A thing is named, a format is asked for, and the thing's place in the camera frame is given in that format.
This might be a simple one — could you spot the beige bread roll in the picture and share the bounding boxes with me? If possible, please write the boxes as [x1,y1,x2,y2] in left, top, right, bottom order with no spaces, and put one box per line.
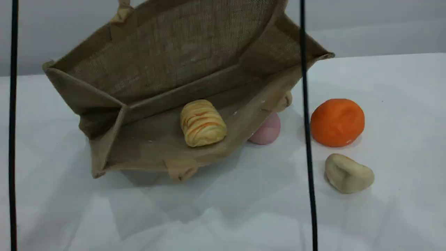
[325,153,375,194]

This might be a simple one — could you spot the orange fruit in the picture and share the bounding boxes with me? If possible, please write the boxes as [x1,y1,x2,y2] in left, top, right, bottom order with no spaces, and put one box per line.
[310,99,365,147]

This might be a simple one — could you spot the brown jute bag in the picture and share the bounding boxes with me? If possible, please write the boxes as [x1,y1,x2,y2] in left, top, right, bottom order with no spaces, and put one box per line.
[43,0,335,182]

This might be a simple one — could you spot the pink peach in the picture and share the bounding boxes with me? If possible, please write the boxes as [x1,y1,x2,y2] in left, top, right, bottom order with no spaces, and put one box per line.
[248,112,281,145]

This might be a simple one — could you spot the long striped bread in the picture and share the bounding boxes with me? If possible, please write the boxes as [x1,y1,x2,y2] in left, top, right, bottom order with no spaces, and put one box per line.
[180,99,228,147]

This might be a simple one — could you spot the long black cable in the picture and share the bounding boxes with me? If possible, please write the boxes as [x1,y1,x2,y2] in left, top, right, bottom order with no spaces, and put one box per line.
[299,0,318,251]
[8,0,19,251]

